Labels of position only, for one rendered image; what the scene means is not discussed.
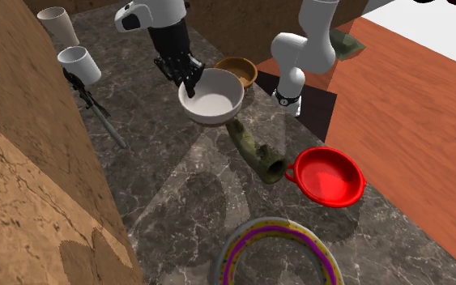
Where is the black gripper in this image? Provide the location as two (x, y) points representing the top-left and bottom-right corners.
(147, 17), (206, 100)

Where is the white bowl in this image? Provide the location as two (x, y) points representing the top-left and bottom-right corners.
(177, 67), (246, 127)

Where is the brown bowl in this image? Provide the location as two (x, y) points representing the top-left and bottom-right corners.
(212, 56), (259, 92)

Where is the black and grey tool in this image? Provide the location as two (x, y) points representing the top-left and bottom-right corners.
(62, 67), (128, 150)

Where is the white cup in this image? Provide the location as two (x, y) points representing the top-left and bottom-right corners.
(57, 45), (103, 87)

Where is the mossy green hollow log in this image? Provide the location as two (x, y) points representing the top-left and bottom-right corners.
(224, 117), (289, 185)

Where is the beige cup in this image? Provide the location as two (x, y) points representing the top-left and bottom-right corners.
(36, 6), (81, 48)

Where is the black robot stand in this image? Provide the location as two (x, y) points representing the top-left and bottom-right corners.
(254, 70), (339, 144)

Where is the colourful yellow purple plate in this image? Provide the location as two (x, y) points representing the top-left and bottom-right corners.
(211, 216), (346, 285)

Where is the red bowl with handles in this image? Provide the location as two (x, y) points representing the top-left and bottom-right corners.
(283, 147), (369, 209)

